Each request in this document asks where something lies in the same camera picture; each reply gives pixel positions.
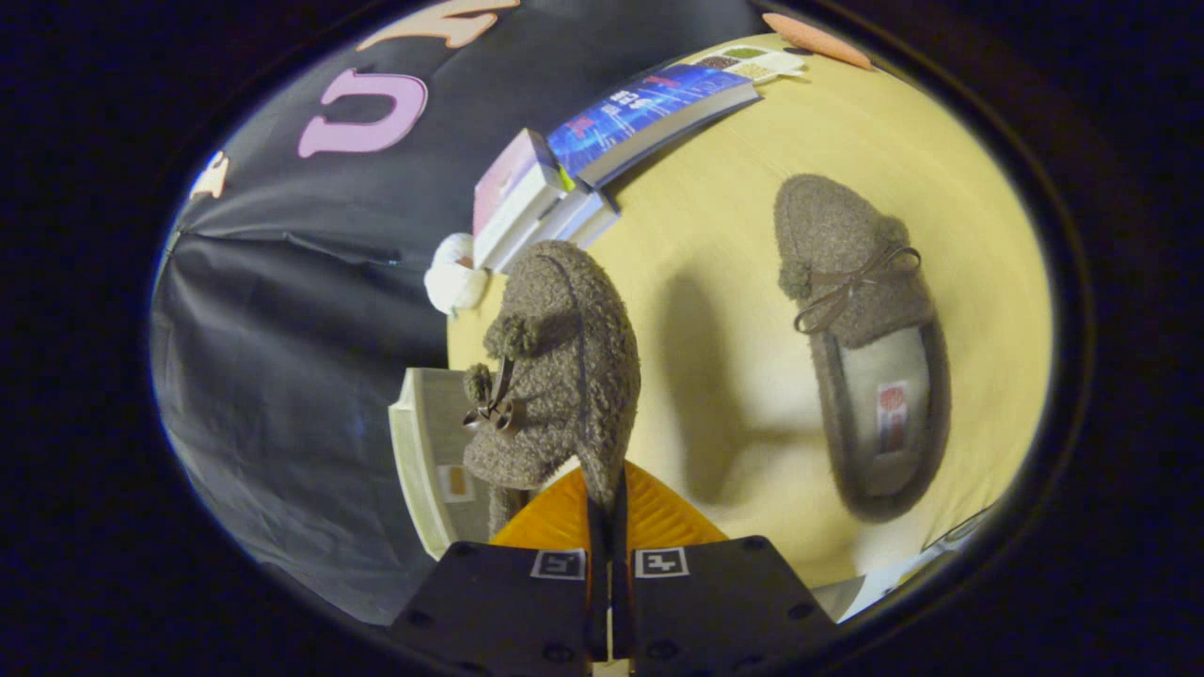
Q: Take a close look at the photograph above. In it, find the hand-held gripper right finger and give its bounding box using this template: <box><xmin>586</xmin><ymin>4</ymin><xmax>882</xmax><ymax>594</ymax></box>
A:
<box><xmin>610</xmin><ymin>459</ymin><xmax>840</xmax><ymax>677</ymax></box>

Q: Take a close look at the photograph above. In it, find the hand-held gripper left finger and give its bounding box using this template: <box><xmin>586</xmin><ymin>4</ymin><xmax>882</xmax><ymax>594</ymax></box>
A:
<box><xmin>388</xmin><ymin>467</ymin><xmax>610</xmax><ymax>677</ymax></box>

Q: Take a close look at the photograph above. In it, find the cream storage box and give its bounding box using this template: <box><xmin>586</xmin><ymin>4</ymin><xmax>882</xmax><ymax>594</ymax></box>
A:
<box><xmin>388</xmin><ymin>367</ymin><xmax>497</xmax><ymax>562</ymax></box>

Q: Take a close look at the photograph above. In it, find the brown fuzzy slipper shoe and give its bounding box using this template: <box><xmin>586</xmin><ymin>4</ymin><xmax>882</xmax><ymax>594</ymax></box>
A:
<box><xmin>773</xmin><ymin>174</ymin><xmax>952</xmax><ymax>524</ymax></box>
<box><xmin>461</xmin><ymin>240</ymin><xmax>642</xmax><ymax>542</ymax></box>

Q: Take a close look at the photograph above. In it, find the white plastic object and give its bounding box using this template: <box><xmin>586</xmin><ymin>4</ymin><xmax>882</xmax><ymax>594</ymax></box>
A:
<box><xmin>814</xmin><ymin>503</ymin><xmax>998</xmax><ymax>623</ymax></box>

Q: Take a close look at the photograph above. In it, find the black backdrop cloth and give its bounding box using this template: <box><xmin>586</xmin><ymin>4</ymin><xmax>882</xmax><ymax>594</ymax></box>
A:
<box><xmin>149</xmin><ymin>0</ymin><xmax>765</xmax><ymax>627</ymax></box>

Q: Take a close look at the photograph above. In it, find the white grey book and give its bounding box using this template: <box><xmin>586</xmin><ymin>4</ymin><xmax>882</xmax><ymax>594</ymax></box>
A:
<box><xmin>489</xmin><ymin>186</ymin><xmax>622</xmax><ymax>276</ymax></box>

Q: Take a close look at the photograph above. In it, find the pink cover book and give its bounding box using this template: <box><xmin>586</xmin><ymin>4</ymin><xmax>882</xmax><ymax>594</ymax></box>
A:
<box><xmin>471</xmin><ymin>128</ymin><xmax>567</xmax><ymax>271</ymax></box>

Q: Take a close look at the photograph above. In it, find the blue cover book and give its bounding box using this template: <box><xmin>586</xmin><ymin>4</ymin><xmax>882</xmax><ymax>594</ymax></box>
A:
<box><xmin>546</xmin><ymin>63</ymin><xmax>761</xmax><ymax>191</ymax></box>

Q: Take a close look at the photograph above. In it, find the white swatch card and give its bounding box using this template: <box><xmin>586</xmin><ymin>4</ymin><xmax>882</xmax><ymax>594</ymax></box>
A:
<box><xmin>689</xmin><ymin>42</ymin><xmax>808</xmax><ymax>86</ymax></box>

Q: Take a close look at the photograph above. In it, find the orange flat oval object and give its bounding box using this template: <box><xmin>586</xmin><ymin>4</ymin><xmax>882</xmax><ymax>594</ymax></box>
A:
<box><xmin>761</xmin><ymin>11</ymin><xmax>876</xmax><ymax>71</ymax></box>

